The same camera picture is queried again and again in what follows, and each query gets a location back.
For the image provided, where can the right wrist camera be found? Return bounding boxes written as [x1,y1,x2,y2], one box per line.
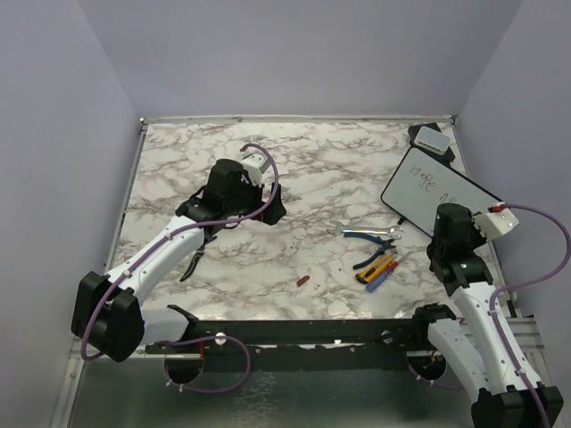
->
[473,207,519,242]

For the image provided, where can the yellow utility knife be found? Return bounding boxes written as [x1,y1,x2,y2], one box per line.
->
[354,251,398,284]

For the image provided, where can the blue handled pliers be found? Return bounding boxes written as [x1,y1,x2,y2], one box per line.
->
[343,229,398,271]

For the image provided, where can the red blue screwdriver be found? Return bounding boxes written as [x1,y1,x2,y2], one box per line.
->
[366,250,414,292]

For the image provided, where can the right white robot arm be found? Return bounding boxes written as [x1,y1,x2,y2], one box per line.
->
[410,202,564,427]

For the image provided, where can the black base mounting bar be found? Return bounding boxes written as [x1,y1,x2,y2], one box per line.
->
[145,304,455,373]

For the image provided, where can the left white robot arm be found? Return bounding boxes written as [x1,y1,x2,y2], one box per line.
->
[70,151,286,362]

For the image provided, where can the red marker cap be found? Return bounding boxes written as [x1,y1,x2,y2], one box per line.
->
[296,276,310,287]

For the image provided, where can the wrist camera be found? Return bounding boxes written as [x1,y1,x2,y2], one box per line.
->
[240,152,270,187]
[473,207,519,242]

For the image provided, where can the silver open-end wrench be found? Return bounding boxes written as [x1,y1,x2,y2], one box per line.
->
[327,220,403,240]

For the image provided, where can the black framed whiteboard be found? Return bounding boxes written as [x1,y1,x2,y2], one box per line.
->
[380,147,501,236]

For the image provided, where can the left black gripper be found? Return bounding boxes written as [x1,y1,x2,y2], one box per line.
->
[225,173,286,225]

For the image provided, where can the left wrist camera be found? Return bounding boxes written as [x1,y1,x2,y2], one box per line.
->
[240,152,270,187]

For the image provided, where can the white network switch box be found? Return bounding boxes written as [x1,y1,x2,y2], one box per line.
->
[413,126,451,155]

